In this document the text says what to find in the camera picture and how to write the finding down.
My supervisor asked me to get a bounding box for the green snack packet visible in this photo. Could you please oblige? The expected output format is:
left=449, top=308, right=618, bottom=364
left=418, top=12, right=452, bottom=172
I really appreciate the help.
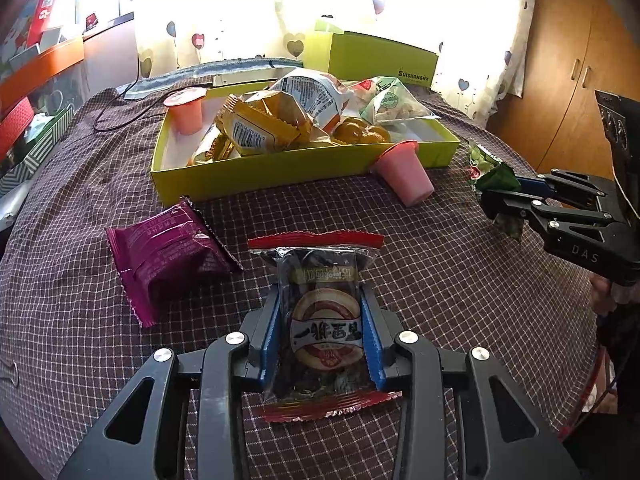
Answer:
left=467, top=141, right=523, bottom=238

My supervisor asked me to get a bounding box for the lime green tray box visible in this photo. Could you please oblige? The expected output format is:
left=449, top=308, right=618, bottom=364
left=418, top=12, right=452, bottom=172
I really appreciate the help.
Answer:
left=150, top=72, right=462, bottom=204

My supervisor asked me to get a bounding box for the black cable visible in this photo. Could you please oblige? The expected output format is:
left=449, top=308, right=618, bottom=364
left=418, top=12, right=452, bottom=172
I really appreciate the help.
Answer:
left=92, top=77, right=171, bottom=131

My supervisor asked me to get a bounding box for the lime green closed box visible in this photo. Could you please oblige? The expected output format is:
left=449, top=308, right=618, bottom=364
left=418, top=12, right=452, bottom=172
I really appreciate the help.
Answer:
left=302, top=30, right=441, bottom=92

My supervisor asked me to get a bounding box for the dark red-edged snack packet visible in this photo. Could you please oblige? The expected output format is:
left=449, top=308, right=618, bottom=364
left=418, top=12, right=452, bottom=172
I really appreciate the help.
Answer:
left=247, top=230, right=403, bottom=423

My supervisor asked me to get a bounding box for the striped green tray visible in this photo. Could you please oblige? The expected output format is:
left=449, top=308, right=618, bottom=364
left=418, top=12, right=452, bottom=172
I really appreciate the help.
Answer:
left=0, top=107, right=76, bottom=196

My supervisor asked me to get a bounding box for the white orange snack packet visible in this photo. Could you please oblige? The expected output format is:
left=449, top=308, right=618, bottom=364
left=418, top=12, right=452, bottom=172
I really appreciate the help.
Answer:
left=270, top=69, right=351, bottom=128

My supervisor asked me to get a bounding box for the large yellow snack bag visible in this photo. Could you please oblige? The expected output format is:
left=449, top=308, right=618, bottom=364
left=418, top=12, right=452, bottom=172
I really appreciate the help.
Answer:
left=215, top=91, right=328, bottom=156

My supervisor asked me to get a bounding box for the orange storage box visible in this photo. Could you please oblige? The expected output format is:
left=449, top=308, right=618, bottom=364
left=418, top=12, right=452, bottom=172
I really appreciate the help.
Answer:
left=0, top=35, right=86, bottom=111

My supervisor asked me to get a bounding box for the red white carton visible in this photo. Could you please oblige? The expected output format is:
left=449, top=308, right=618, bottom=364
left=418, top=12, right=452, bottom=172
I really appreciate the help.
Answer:
left=25, top=0, right=81, bottom=48

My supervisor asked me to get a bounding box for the green white nut bag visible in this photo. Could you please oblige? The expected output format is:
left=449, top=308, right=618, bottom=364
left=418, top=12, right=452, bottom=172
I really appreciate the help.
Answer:
left=350, top=76, right=441, bottom=125

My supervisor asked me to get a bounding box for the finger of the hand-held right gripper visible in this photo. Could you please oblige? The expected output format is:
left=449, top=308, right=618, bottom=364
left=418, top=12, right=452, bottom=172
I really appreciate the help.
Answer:
left=480, top=187, right=616, bottom=241
left=517, top=172, right=616, bottom=211

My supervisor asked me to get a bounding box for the pink jelly cup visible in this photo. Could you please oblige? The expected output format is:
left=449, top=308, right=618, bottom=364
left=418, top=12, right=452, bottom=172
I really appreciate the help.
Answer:
left=370, top=140, right=436, bottom=207

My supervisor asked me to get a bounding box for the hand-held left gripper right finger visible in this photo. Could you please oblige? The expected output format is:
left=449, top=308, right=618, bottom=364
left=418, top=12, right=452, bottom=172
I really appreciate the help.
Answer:
left=359, top=285, right=583, bottom=480

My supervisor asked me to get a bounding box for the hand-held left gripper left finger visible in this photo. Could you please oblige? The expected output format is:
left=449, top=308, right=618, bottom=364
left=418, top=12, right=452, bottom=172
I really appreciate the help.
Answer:
left=57, top=290, right=281, bottom=480

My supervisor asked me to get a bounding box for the person's right hand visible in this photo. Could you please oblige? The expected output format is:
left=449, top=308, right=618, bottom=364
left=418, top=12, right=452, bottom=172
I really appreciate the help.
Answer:
left=589, top=272, right=626, bottom=316

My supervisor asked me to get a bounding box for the heart print curtain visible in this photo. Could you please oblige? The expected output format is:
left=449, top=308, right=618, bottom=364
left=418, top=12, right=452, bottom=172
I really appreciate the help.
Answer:
left=132, top=0, right=538, bottom=126

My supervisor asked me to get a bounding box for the red lid jelly cup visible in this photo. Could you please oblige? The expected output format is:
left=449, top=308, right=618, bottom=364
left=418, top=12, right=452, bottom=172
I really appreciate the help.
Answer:
left=163, top=87, right=207, bottom=136

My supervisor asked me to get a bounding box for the small yellow snack packet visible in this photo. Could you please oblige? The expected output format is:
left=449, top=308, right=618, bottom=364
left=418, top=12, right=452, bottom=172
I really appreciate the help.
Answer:
left=189, top=127, right=236, bottom=166

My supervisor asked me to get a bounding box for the purple snack packet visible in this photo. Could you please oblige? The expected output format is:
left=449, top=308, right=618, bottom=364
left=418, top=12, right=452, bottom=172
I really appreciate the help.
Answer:
left=106, top=196, right=244, bottom=328

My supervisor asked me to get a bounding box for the brown wooden wardrobe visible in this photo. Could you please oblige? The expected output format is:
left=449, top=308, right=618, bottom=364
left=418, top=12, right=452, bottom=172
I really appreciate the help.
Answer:
left=487, top=0, right=640, bottom=181

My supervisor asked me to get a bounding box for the egg yolk ball packet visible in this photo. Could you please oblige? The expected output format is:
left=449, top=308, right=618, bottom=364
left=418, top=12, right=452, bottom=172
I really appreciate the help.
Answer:
left=330, top=116, right=392, bottom=147

